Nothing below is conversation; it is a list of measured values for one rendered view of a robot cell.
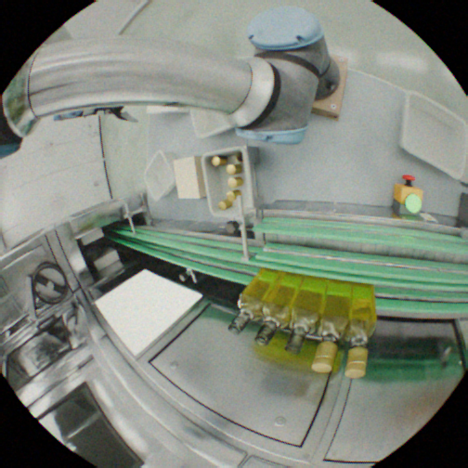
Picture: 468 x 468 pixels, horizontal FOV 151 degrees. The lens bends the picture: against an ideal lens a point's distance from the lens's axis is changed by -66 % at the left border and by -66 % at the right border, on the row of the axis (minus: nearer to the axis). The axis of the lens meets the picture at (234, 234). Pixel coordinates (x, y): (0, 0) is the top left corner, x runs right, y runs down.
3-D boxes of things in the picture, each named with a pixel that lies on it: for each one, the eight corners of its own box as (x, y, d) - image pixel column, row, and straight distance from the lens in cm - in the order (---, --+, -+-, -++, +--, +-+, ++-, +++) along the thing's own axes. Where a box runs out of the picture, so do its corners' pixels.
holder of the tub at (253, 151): (227, 222, 72) (215, 228, 66) (216, 153, 69) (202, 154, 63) (266, 225, 64) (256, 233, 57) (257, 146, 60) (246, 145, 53)
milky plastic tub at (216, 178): (224, 209, 70) (210, 216, 64) (214, 153, 69) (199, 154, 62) (265, 211, 62) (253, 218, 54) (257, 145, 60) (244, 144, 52)
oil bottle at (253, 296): (272, 268, 55) (236, 318, 41) (271, 253, 52) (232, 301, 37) (290, 271, 53) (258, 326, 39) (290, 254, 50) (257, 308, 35)
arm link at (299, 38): (334, 41, 45) (322, -3, 35) (323, 92, 39) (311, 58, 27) (279, 34, 48) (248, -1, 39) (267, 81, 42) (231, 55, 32)
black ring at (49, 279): (73, 290, 113) (46, 308, 117) (56, 256, 107) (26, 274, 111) (74, 293, 109) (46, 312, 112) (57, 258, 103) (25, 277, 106)
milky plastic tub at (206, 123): (212, 141, 72) (196, 141, 65) (200, 93, 80) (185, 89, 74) (251, 127, 63) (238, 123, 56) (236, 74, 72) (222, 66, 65)
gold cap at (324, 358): (315, 348, 35) (307, 369, 33) (322, 339, 32) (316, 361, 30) (332, 354, 36) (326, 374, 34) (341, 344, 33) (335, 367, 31)
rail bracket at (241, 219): (253, 246, 53) (231, 268, 44) (247, 190, 48) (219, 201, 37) (263, 247, 52) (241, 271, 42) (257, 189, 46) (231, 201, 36)
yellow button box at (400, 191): (392, 206, 59) (398, 214, 52) (394, 181, 58) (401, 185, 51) (410, 208, 62) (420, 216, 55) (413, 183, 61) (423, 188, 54)
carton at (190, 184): (191, 194, 81) (178, 198, 76) (186, 159, 80) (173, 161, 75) (212, 193, 73) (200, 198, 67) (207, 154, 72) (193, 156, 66)
